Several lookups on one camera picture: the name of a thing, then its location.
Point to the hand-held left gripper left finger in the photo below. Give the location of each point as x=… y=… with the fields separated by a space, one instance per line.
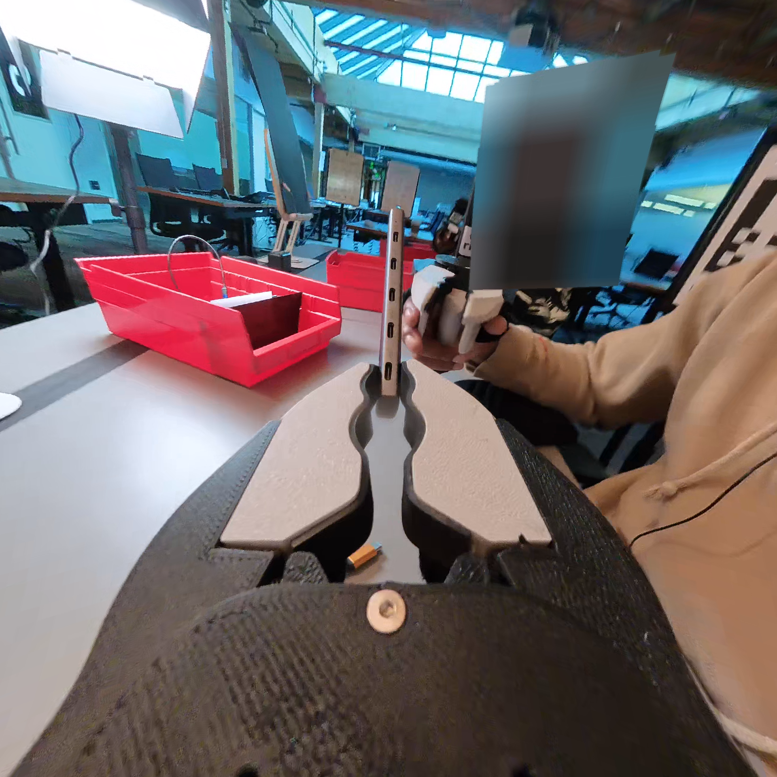
x=303 y=473

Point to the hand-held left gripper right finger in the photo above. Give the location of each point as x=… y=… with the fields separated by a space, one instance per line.
x=473 y=473

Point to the grey usb hub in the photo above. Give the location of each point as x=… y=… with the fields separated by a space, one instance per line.
x=393 y=303

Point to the red plastic bin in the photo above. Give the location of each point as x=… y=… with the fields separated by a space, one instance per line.
x=358 y=273
x=158 y=322

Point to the person's right forearm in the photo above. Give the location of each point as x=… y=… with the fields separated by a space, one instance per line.
x=576 y=376

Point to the person's right hand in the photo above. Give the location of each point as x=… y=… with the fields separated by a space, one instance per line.
x=434 y=355

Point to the black chair armrest pad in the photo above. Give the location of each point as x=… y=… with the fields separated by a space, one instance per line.
x=534 y=419

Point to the printed black cloth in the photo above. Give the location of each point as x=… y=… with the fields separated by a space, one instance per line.
x=546 y=309

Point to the black bin divider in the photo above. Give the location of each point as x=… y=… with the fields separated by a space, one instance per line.
x=270 y=322

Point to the white flat adapter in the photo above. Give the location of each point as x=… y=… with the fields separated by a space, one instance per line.
x=243 y=299

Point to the black board wooden easel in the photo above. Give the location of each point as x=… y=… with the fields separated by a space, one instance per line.
x=279 y=121

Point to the printed tag board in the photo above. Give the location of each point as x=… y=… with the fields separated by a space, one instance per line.
x=746 y=212

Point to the white tablet stand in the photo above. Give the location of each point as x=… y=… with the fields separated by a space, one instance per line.
x=7 y=405

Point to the bright white panel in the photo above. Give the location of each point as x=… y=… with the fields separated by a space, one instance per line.
x=121 y=36

